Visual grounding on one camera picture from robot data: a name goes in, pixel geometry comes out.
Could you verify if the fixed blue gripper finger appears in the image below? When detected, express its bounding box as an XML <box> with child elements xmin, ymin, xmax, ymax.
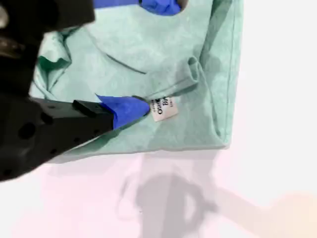
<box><xmin>0</xmin><ymin>93</ymin><xmax>151</xmax><ymax>183</ymax></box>

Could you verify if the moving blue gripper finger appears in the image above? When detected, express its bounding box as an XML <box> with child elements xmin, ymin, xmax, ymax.
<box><xmin>27</xmin><ymin>0</ymin><xmax>183</xmax><ymax>34</ymax></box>

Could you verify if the pale green t-shirt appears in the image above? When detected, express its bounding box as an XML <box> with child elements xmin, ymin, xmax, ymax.
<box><xmin>29</xmin><ymin>0</ymin><xmax>245</xmax><ymax>163</ymax></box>

